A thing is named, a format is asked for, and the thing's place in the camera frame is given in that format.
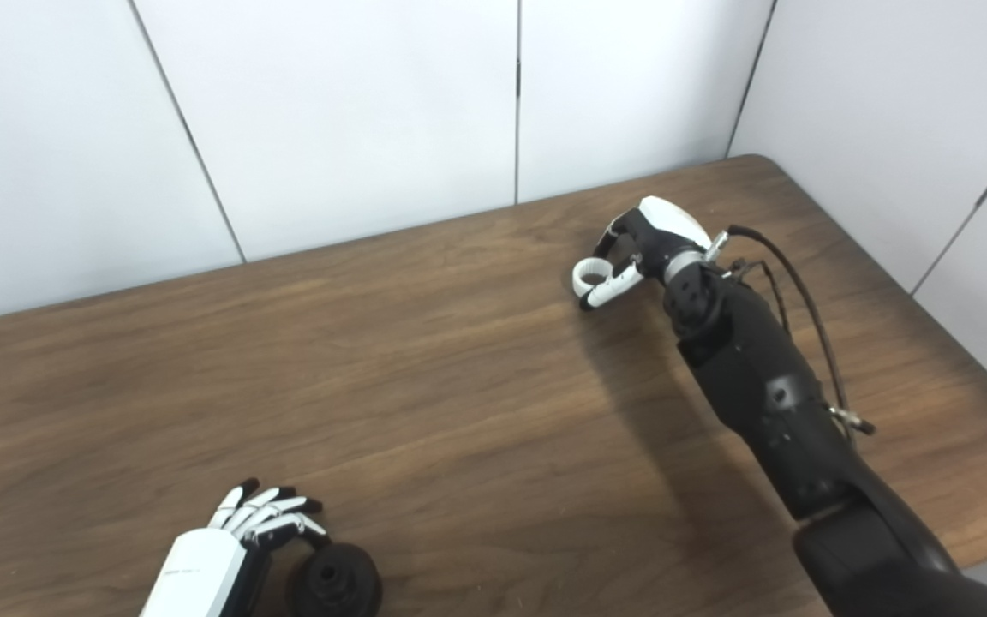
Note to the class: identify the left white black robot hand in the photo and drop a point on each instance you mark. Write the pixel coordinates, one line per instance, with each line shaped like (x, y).
(202, 570)

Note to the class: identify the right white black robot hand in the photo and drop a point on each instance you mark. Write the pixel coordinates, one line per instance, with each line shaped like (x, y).
(665, 227)

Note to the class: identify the round black plastic part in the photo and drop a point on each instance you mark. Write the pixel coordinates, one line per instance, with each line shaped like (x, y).
(335, 583)

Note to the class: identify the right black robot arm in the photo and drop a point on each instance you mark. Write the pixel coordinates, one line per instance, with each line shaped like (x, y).
(768, 403)

